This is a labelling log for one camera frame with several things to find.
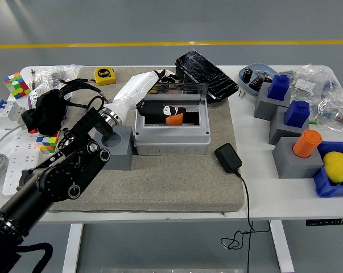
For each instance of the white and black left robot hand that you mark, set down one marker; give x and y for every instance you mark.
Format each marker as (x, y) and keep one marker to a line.
(131, 91)

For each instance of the orange cylinder battery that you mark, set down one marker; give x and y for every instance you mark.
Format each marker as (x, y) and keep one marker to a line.
(306, 143)
(174, 120)

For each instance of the transparent hinged box lid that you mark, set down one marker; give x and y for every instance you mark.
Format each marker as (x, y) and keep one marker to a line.
(188, 91)

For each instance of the grey electrical junction box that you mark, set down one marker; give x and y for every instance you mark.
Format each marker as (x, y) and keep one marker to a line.
(171, 145)

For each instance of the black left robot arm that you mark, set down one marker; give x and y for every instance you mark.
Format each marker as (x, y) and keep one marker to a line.
(60, 173)

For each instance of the yellow square tape measure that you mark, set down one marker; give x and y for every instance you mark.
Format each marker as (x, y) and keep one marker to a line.
(104, 76)

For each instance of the black plastic case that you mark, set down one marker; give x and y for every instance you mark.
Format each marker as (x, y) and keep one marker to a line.
(180, 73)

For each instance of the grey block with round hole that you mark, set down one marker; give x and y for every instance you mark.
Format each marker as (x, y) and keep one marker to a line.
(123, 159)

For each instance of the clear plastic bag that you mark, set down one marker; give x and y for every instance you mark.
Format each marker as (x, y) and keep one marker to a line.
(60, 72)

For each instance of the white printed packet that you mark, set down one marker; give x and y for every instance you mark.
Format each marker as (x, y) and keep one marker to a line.
(43, 89)

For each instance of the black cloth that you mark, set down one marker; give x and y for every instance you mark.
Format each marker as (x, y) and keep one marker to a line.
(43, 113)

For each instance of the colourful puzzle cube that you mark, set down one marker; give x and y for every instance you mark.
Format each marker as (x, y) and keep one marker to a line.
(47, 142)
(16, 85)

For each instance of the grey-brown fabric mat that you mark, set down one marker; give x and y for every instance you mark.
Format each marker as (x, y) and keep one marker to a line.
(174, 187)

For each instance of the black capacitor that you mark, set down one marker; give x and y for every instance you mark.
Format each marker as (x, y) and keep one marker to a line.
(247, 75)

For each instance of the black power adapter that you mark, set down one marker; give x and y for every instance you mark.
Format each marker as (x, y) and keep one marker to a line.
(228, 157)

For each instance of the dark red capacitor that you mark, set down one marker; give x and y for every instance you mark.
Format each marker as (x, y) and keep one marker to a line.
(256, 83)

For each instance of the white circuit breaker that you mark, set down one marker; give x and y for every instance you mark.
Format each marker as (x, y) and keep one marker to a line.
(6, 113)

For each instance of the white power strip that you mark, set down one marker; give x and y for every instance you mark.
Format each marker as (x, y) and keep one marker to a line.
(17, 150)

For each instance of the blue-grey dish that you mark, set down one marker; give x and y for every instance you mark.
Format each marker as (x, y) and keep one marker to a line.
(262, 68)

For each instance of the small metal part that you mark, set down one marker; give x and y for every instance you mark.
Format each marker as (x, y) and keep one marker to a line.
(263, 76)

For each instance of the grey holder block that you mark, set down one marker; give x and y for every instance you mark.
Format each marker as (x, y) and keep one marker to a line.
(263, 106)
(293, 167)
(279, 129)

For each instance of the blue plastic block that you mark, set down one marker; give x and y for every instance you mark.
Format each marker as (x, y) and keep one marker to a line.
(296, 113)
(278, 88)

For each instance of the white table leg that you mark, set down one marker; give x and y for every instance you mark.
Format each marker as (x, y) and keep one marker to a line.
(283, 250)
(73, 250)

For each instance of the clear bag of small parts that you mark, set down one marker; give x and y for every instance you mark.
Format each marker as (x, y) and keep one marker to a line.
(310, 82)
(333, 111)

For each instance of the small green part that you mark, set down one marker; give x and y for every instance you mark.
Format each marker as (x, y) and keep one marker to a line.
(313, 122)

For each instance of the blue plastic bin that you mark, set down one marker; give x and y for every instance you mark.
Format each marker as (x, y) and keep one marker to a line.
(323, 185)

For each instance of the yellow lemon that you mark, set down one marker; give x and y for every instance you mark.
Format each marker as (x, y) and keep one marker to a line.
(336, 167)

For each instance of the black table control panel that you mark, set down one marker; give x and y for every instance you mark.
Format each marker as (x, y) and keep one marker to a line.
(324, 222)

